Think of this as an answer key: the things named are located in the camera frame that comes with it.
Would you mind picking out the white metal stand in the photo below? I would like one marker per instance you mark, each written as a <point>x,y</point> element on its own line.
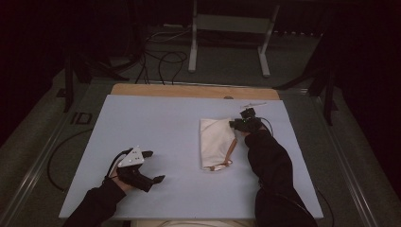
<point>233,24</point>

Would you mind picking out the wooden table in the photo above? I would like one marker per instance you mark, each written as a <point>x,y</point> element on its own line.
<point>189,91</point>

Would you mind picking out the cream baby bodysuit brown trim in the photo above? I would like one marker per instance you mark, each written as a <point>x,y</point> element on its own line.
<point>216,142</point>

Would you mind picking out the person's right hand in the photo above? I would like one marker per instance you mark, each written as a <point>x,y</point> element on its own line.
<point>246,134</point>

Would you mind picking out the light blue table mat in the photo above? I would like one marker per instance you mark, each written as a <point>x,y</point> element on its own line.
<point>157,126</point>

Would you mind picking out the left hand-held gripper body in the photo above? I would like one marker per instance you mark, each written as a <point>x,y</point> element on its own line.
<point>134,157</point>

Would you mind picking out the person's left hand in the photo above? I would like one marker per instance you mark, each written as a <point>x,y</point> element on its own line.
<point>121,186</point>

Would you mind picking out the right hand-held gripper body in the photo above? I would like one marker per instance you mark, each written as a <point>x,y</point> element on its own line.
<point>249,124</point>

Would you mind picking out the aluminium floor rail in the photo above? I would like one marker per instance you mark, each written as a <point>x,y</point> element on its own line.
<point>343,164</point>
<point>38,160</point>

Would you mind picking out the black metal stand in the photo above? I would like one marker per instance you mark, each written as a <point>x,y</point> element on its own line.
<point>68,85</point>
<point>329,101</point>

